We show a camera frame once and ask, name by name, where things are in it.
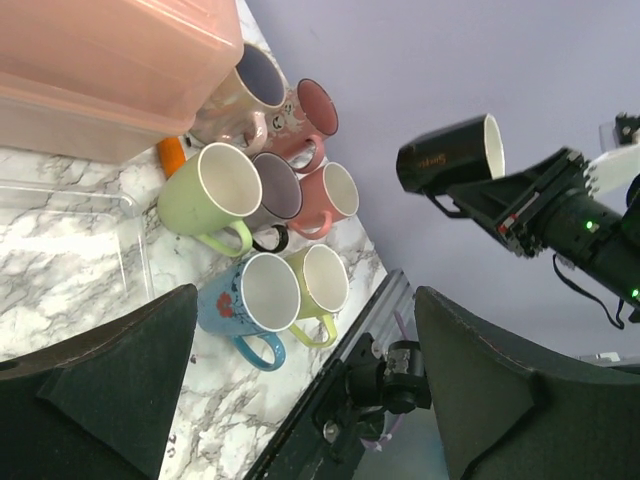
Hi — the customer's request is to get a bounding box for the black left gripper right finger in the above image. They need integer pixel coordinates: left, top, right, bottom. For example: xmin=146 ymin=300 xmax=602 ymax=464
xmin=414 ymin=287 xmax=639 ymax=479

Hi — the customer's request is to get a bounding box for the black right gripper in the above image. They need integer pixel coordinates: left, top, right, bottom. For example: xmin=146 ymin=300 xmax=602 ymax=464
xmin=446 ymin=149 xmax=623 ymax=258

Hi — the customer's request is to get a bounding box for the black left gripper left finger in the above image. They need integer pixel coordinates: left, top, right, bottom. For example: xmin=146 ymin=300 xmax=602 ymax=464
xmin=1 ymin=284 xmax=197 ymax=479

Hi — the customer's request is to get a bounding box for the black mug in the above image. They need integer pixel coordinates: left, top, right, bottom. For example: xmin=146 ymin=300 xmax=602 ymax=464
xmin=396 ymin=114 xmax=505 ymax=203

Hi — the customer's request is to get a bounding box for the salmon pink mug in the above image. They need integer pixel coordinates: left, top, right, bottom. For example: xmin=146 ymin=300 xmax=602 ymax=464
xmin=287 ymin=162 xmax=359 ymax=240

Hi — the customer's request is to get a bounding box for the green faceted mug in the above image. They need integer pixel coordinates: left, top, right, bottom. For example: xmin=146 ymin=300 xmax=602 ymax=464
xmin=284 ymin=244 xmax=349 ymax=348

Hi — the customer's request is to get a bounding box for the blue mug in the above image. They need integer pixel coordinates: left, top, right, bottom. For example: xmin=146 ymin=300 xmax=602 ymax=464
xmin=197 ymin=253 xmax=301 ymax=372

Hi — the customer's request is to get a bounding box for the pink ghost pattern mug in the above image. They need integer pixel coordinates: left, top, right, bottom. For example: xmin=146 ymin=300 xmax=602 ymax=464
xmin=263 ymin=78 xmax=339 ymax=174

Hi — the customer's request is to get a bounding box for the purple mug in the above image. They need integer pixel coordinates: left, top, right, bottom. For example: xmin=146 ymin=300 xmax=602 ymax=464
xmin=244 ymin=152 xmax=303 ymax=254

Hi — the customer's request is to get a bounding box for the light green round mug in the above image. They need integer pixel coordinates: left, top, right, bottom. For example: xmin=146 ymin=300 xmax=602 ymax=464
xmin=157 ymin=142 xmax=263 ymax=257

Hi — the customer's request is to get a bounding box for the iridescent beige mug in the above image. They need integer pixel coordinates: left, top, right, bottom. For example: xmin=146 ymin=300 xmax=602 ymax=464
xmin=189 ymin=43 xmax=287 ymax=156

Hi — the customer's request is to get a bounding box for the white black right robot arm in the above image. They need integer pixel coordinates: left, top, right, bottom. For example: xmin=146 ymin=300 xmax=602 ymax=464
xmin=446 ymin=145 xmax=639 ymax=309

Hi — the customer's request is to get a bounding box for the clear plastic tray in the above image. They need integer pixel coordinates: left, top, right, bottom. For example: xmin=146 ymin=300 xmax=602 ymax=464
xmin=1 ymin=180 xmax=154 ymax=302

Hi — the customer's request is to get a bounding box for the orange black screwdriver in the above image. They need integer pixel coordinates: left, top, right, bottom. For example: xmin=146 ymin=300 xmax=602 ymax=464
xmin=156 ymin=137 xmax=186 ymax=178

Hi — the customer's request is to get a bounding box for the translucent pink plastic toolbox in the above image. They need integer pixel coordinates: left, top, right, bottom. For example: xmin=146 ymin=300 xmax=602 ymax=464
xmin=1 ymin=0 xmax=244 ymax=163

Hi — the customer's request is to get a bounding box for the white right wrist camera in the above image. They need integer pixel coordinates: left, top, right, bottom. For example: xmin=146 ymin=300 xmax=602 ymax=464
xmin=584 ymin=112 xmax=639 ymax=197

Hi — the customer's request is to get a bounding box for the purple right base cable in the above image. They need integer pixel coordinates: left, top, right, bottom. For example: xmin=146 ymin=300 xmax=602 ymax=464
xmin=359 ymin=309 xmax=416 ymax=451

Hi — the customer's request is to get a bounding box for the aluminium table frame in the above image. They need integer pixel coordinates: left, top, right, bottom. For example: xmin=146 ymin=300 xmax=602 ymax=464
xmin=335 ymin=269 xmax=417 ymax=361

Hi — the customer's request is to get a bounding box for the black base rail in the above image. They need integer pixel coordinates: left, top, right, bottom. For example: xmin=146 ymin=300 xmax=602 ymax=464
xmin=245 ymin=334 xmax=431 ymax=479

